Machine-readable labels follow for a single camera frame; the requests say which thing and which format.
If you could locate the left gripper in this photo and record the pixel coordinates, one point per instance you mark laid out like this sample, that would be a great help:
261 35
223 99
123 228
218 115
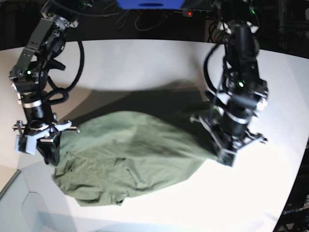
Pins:
227 146

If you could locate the black power strip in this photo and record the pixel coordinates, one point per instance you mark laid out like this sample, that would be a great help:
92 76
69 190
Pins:
198 13

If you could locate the green t-shirt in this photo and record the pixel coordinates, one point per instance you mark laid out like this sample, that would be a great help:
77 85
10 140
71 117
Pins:
127 154

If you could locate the blue box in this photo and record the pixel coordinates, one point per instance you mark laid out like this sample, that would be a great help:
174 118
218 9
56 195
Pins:
150 4

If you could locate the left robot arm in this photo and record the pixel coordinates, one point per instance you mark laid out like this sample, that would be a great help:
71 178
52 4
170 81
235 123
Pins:
241 94

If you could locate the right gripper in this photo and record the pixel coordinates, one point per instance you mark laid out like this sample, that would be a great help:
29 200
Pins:
45 138

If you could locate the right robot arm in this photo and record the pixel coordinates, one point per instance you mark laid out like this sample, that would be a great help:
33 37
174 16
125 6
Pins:
36 91

